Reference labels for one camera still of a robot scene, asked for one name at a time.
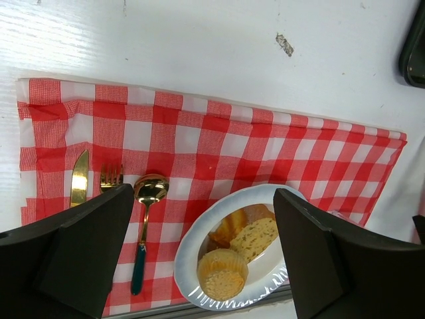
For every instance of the red white checkered cloth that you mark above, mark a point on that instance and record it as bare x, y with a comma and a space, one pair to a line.
206, 149

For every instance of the toasted bread slice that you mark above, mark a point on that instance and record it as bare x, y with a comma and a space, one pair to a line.
248, 231

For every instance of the gold spoon dark handle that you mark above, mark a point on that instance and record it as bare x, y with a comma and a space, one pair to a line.
148, 190

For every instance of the gold fork dark handle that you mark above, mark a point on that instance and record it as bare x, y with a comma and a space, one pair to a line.
110, 177

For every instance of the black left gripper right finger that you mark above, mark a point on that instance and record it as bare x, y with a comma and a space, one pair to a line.
338, 269

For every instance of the small tape scrap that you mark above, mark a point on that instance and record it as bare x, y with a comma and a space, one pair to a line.
284, 44

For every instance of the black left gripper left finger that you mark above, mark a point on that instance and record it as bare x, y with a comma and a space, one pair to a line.
63, 266

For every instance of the black rectangular tray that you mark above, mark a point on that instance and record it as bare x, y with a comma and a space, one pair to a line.
411, 59

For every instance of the white round plate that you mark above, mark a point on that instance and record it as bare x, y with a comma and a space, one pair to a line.
267, 273

